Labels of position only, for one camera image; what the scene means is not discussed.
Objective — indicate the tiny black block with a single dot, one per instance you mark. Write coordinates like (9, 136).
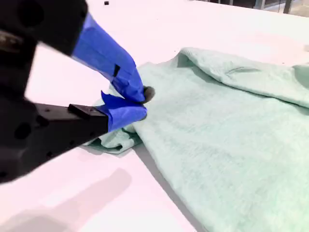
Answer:
(106, 3)

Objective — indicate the pale green T-shirt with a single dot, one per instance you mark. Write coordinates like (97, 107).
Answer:
(217, 145)

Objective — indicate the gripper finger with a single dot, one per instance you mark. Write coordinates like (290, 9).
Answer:
(106, 53)
(79, 125)

